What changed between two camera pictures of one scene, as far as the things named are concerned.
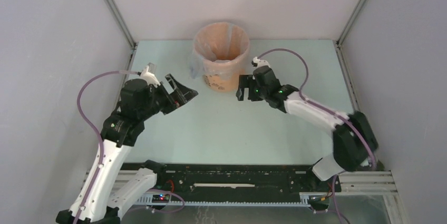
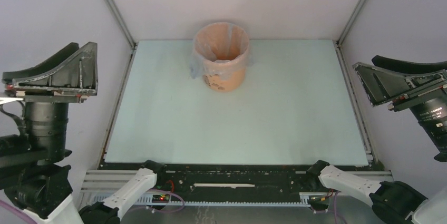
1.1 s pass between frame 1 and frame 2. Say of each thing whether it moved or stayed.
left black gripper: moved
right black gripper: moved
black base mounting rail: stayed
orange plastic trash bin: stayed
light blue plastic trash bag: stayed
